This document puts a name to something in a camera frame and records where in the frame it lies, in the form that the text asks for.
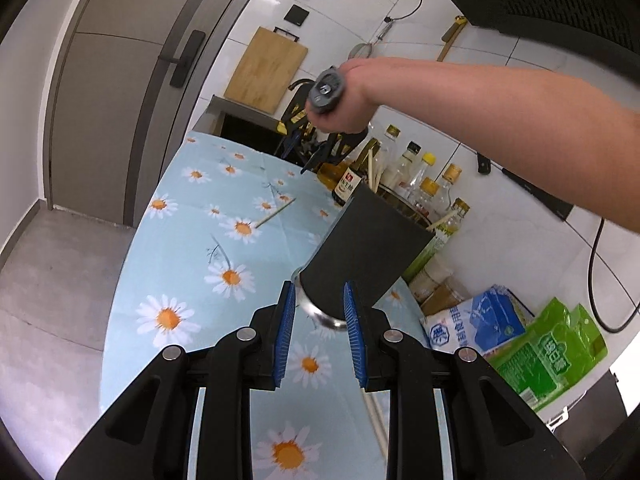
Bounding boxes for person's right forearm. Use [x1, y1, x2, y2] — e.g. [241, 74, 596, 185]
[363, 58, 639, 231]

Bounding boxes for person's right hand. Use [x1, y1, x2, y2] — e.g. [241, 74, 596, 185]
[306, 58, 381, 133]

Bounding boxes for black faucet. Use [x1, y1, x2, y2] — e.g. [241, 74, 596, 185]
[288, 78, 314, 91]

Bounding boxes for yellow oil bottle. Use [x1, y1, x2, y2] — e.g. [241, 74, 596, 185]
[274, 84, 312, 158]

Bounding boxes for metal mesh strainer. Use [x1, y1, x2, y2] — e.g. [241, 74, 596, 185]
[347, 16, 395, 60]

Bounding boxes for wooden cutting board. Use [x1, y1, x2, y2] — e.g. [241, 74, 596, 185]
[224, 27, 308, 114]

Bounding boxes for amber oil bottle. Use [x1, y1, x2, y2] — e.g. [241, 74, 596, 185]
[316, 133, 362, 191]

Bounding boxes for tall clear bottle gold cap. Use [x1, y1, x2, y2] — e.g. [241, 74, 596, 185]
[374, 125, 400, 169]

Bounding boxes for red label sauce bottle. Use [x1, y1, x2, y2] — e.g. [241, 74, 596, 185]
[332, 138, 380, 206]

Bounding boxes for black cylindrical utensil holder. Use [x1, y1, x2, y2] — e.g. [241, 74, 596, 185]
[294, 184, 435, 332]

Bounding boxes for blue daisy tablecloth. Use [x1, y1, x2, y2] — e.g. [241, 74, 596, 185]
[98, 129, 432, 480]

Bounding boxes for black sink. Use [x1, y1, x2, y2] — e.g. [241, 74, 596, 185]
[189, 96, 284, 155]

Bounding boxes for white lidded spice jar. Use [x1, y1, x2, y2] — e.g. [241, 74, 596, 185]
[409, 255, 452, 302]

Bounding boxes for brown spice jar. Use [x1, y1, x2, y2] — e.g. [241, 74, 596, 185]
[421, 276, 471, 316]

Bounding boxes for clear bottle black cap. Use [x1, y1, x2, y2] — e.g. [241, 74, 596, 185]
[381, 141, 421, 190]

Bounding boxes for clear bottle yellow cap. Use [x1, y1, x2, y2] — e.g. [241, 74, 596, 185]
[407, 152, 436, 195]

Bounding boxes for green label vinegar bottle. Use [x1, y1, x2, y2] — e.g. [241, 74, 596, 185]
[401, 197, 470, 283]

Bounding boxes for white blue salt bag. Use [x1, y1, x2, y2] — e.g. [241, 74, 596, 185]
[422, 285, 534, 356]

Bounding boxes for grey door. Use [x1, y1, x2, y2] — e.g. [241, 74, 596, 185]
[44, 0, 250, 226]

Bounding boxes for green sugar bag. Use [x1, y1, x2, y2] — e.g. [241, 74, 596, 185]
[487, 299, 608, 412]

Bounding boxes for wooden spatula on wall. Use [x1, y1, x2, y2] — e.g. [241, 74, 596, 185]
[436, 15, 468, 62]

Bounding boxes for black door handle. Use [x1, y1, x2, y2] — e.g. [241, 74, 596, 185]
[158, 30, 206, 88]

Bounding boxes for cleaver with black handle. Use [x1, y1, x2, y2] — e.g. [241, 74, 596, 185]
[476, 153, 492, 176]

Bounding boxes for black wall panel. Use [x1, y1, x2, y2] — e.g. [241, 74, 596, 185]
[501, 168, 574, 221]

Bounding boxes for black power cable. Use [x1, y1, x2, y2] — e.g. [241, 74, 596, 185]
[587, 216, 640, 335]

